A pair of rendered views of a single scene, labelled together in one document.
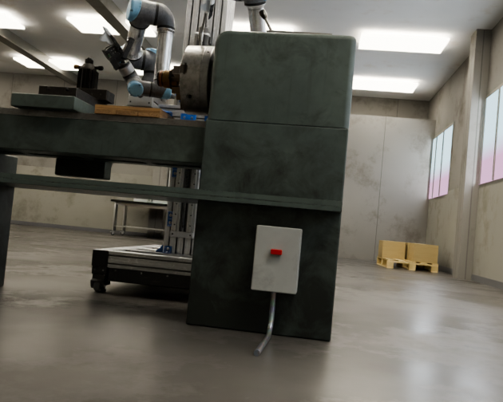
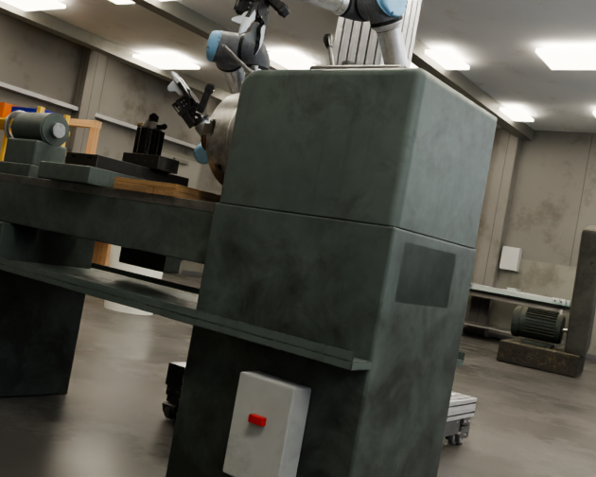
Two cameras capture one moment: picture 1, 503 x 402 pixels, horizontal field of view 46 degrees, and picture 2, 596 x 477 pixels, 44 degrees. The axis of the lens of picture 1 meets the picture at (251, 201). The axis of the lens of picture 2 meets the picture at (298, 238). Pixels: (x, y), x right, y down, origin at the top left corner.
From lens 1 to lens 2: 1.29 m
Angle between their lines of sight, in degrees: 29
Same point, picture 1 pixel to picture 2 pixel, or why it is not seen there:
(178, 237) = not seen: hidden behind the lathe
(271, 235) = (255, 392)
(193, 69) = (220, 129)
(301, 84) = (336, 151)
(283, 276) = (262, 461)
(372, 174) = not seen: outside the picture
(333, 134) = (371, 235)
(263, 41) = (293, 83)
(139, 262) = not seen: hidden behind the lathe
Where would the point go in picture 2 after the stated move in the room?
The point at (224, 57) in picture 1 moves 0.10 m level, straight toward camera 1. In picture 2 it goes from (246, 110) to (228, 100)
